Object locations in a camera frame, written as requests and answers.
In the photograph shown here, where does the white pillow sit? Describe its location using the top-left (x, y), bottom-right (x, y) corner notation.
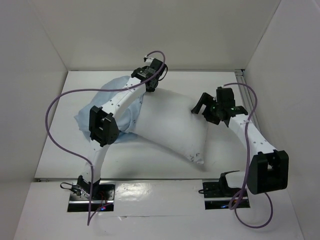
top-left (120, 88), bottom-right (208, 165)

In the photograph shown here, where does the light blue pillowcase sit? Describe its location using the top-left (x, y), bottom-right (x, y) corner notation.
top-left (73, 76), bottom-right (146, 143)

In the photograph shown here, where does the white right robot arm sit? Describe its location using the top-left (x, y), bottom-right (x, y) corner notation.
top-left (191, 87), bottom-right (289, 196)

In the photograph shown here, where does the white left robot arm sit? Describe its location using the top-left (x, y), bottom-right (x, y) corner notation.
top-left (77, 57), bottom-right (167, 200)

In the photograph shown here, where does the aluminium frame rail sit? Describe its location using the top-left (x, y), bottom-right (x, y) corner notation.
top-left (235, 69), bottom-right (260, 130)

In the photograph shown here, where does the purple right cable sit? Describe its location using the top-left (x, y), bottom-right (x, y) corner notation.
top-left (218, 82), bottom-right (274, 229)

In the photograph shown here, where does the purple cable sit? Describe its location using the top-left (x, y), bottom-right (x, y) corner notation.
top-left (218, 82), bottom-right (274, 229)
top-left (44, 50), bottom-right (168, 226)

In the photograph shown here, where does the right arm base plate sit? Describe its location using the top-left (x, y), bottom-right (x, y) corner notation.
top-left (198, 171), bottom-right (241, 210)

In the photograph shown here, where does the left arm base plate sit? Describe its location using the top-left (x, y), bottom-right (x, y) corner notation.
top-left (59, 181), bottom-right (117, 213)

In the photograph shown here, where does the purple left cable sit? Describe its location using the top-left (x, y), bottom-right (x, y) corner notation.
top-left (44, 50), bottom-right (168, 226)

